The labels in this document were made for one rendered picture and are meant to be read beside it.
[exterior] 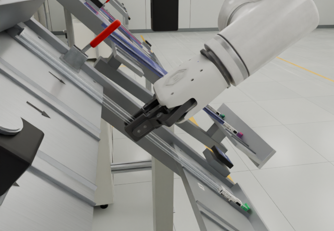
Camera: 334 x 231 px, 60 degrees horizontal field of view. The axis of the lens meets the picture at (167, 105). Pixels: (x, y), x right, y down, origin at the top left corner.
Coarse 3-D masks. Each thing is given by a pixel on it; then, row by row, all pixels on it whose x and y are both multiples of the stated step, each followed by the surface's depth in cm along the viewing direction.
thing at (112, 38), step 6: (102, 30) 69; (108, 36) 69; (114, 36) 70; (114, 42) 69; (120, 42) 70; (126, 48) 71; (132, 54) 71; (138, 60) 72; (144, 60) 73; (150, 66) 74; (156, 72) 75; (204, 108) 82; (210, 114) 83; (222, 120) 84
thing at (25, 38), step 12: (24, 36) 39; (36, 48) 39; (48, 60) 40; (60, 60) 42; (72, 72) 42; (84, 84) 42; (96, 96) 44; (108, 108) 45; (120, 108) 45; (132, 120) 46; (156, 144) 48; (180, 156) 50; (192, 168) 52; (204, 180) 53
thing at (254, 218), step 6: (234, 186) 66; (240, 186) 65; (234, 192) 65; (240, 192) 63; (240, 198) 62; (246, 198) 61; (252, 204) 60; (252, 210) 58; (252, 216) 57; (258, 216) 56; (252, 222) 56; (258, 222) 55; (264, 222) 56; (258, 228) 55; (264, 228) 54
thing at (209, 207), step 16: (192, 160) 60; (192, 176) 51; (192, 192) 45; (208, 192) 51; (192, 208) 42; (208, 208) 44; (224, 208) 51; (240, 208) 57; (208, 224) 40; (224, 224) 44; (240, 224) 51
